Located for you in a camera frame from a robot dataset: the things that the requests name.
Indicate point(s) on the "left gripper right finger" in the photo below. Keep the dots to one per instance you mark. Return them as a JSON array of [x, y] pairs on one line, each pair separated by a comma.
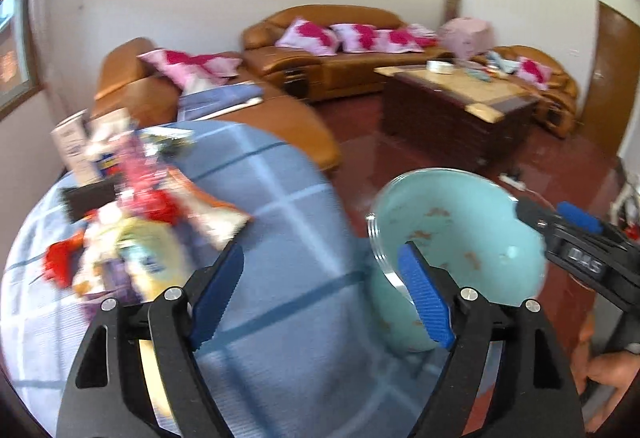
[[534, 393]]

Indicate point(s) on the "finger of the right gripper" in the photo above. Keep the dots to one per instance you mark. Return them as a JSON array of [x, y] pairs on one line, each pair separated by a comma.
[[537, 217], [581, 219]]

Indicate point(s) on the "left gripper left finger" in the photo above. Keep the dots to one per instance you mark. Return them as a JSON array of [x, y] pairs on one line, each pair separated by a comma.
[[106, 393]]

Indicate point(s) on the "dark wood coffee table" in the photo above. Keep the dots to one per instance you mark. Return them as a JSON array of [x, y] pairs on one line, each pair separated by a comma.
[[456, 119]]

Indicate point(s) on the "pink floral pillow left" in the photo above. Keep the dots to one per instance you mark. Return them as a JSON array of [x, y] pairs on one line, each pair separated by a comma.
[[305, 35]]

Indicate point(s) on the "brown wooden door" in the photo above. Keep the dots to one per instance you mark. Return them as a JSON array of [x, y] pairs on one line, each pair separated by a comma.
[[613, 83]]

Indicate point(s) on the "light blue trash bin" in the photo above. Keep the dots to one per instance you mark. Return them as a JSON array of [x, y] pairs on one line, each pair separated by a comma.
[[460, 222]]

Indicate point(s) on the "blue plaid tablecloth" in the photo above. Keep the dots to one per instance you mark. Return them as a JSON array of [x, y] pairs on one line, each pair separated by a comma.
[[296, 353]]

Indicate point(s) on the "pink floral pillow right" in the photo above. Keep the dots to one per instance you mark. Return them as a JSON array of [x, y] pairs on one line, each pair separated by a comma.
[[398, 41]]

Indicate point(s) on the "brown leather armchair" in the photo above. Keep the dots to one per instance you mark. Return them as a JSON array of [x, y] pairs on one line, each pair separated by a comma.
[[556, 109]]

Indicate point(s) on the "window with white frame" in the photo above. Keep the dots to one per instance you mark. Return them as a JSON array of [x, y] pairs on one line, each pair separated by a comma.
[[19, 67]]

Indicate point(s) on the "pink cloth covered box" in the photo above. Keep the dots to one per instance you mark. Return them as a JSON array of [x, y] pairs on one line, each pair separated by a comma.
[[466, 37]]

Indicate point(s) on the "pink floral pillow on chaise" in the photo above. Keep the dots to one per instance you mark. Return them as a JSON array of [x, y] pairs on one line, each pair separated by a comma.
[[193, 73]]

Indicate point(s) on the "white yellow snack wrapper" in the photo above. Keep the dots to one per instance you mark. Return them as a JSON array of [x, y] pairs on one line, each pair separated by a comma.
[[129, 257]]

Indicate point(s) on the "person's right hand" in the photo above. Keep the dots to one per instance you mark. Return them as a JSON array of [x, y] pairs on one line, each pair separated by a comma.
[[616, 370]]

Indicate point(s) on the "red foam net sleeve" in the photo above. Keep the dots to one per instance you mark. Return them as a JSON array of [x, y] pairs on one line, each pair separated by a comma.
[[140, 192]]

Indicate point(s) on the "brown leather long sofa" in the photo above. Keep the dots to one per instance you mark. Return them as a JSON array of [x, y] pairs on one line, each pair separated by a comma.
[[328, 77]]

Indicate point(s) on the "red blue snack wrapper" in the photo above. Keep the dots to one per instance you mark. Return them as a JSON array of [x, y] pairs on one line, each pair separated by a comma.
[[59, 261]]

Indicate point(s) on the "brown wall hanging scroll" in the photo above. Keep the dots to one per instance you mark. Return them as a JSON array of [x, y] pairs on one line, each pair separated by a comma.
[[452, 10]]

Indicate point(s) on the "white tissue box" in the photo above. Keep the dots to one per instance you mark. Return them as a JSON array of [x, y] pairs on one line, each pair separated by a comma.
[[440, 67]]

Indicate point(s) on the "folded blue plaid cloth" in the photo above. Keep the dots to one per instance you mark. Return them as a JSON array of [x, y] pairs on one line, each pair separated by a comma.
[[216, 101]]

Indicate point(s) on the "orange white chip bag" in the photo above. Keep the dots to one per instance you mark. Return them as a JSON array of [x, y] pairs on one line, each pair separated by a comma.
[[217, 221]]

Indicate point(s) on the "brown leather chaise sofa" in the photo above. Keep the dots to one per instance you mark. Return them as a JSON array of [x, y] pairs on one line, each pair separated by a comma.
[[133, 77]]

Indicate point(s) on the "pink pillow on armchair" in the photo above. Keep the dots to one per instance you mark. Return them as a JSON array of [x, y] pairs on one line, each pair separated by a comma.
[[534, 73]]

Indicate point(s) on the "white milk carton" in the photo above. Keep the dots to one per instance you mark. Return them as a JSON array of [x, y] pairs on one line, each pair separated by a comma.
[[71, 138]]

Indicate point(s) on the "white power strip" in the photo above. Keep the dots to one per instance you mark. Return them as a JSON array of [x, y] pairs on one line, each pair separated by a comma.
[[513, 183]]

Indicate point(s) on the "pink floral pillow middle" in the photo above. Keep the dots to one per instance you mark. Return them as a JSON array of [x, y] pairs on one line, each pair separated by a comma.
[[356, 38]]

